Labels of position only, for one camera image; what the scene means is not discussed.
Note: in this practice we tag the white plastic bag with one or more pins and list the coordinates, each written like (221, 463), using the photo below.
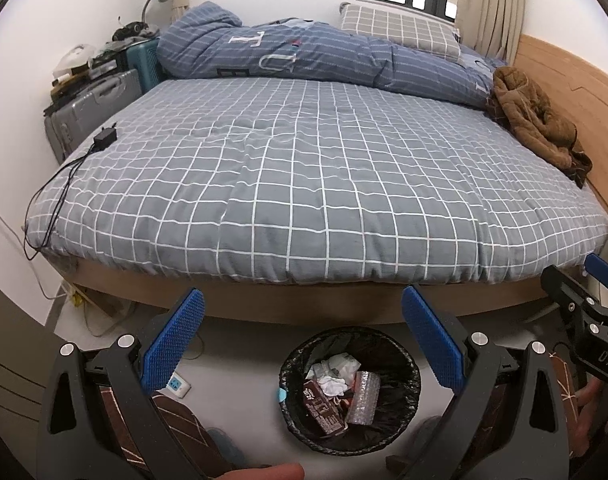
(341, 362)

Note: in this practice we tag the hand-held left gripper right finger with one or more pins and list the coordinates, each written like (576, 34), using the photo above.
(433, 335)

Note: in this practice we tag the blue striped duvet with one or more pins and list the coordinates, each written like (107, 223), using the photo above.
(309, 60)

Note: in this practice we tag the black lined waste bin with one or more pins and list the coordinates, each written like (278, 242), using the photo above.
(398, 410)

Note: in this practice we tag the wide beige curtain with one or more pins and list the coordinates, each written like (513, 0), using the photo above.
(493, 5)

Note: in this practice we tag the grey checked pillow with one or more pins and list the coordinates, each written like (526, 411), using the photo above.
(398, 30)

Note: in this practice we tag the person's left hand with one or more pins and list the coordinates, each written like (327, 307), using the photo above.
(264, 474)

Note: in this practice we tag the black tangled clutter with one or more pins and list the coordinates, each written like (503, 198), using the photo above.
(131, 30)

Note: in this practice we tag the dark grey board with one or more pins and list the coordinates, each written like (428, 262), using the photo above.
(9, 350)

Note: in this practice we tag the white tissue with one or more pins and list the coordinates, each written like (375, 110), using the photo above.
(334, 386)

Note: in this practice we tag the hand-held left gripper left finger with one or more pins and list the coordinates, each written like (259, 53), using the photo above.
(176, 340)

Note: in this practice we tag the white power strip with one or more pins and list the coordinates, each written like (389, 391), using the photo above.
(179, 385)

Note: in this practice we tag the white rounded object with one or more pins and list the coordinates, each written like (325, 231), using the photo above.
(74, 57)

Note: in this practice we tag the brown quilted jacket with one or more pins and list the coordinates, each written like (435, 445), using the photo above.
(528, 110)

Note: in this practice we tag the brown cardboard snack box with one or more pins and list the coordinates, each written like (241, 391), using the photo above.
(324, 407)

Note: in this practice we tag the person's right hand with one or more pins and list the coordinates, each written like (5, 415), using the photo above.
(586, 410)

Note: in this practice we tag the teal plastic crate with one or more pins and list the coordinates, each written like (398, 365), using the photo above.
(144, 67)

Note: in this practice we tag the pile of dark boxes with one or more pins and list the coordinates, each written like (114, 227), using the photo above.
(101, 62)

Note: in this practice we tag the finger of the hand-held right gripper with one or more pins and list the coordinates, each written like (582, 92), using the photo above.
(563, 285)
(598, 266)

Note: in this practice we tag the wooden bed frame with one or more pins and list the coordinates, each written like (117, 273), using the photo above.
(309, 305)

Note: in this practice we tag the black power adapter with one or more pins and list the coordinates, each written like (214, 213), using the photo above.
(105, 139)

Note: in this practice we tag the clear bubble wrap roll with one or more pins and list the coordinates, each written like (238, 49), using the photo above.
(364, 397)

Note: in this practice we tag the grey hard suitcase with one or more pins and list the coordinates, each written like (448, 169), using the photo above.
(94, 105)

